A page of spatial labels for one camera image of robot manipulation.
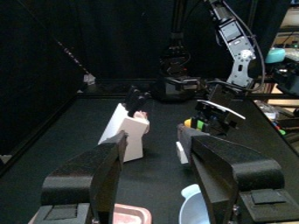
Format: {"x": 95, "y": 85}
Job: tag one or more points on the left gripper finger white strip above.
{"x": 219, "y": 107}

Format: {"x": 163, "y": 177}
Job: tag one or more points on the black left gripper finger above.
{"x": 93, "y": 169}
{"x": 233, "y": 172}

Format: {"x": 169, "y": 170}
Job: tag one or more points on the black left gripper finger plain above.
{"x": 216, "y": 124}

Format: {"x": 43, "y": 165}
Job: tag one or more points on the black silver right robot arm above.
{"x": 237, "y": 55}

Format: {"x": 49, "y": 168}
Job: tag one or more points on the light blue plate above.
{"x": 192, "y": 205}

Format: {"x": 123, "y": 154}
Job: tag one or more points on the yellow green toy food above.
{"x": 193, "y": 123}

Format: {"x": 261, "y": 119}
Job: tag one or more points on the clear plastic bag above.
{"x": 265, "y": 109}

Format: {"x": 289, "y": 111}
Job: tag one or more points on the white toy knife block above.
{"x": 124, "y": 128}

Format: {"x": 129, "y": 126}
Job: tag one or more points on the black equipment on shelf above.
{"x": 287, "y": 77}

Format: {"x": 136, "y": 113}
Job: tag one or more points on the pink plastic tray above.
{"x": 129, "y": 215}

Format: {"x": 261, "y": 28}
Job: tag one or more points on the teal round object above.
{"x": 275, "y": 55}

